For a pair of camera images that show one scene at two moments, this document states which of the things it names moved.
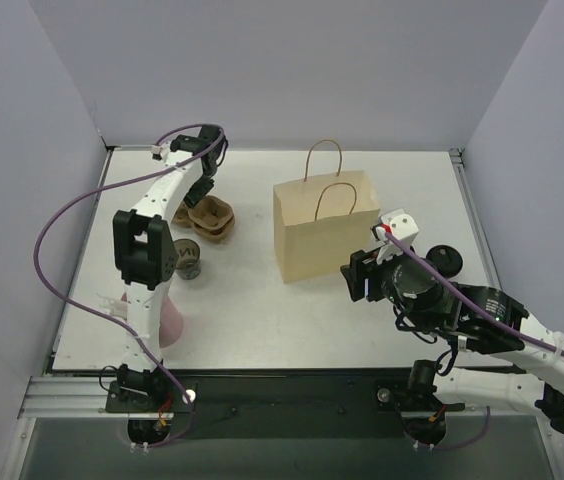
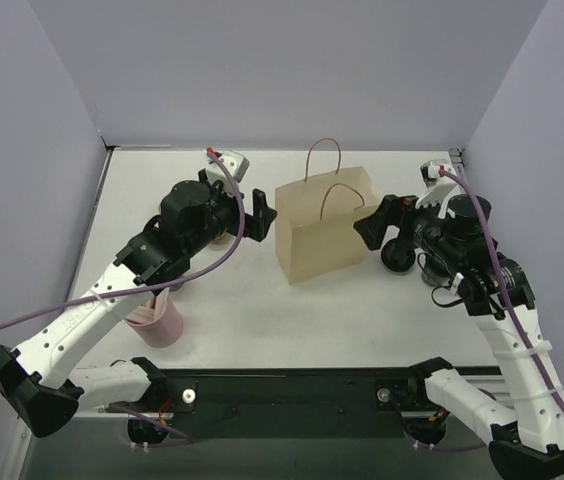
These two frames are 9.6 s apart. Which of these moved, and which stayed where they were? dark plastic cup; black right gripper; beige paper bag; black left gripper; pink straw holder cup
Moved: black right gripper; black left gripper; dark plastic cup
Stayed: pink straw holder cup; beige paper bag
